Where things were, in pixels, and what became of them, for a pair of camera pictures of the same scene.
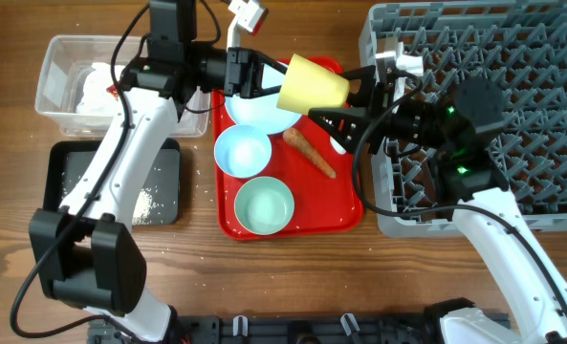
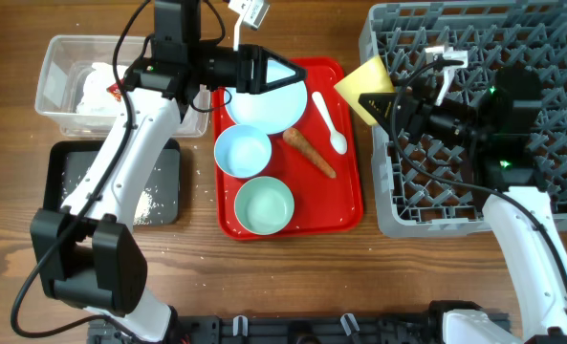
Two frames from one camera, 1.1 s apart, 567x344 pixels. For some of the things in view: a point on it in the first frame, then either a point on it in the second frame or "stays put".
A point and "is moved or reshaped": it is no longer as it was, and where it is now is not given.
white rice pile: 142,205 stays put
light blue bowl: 243,150 stays put
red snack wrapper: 113,90 stays put
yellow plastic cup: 309,86 is moved or reshaped
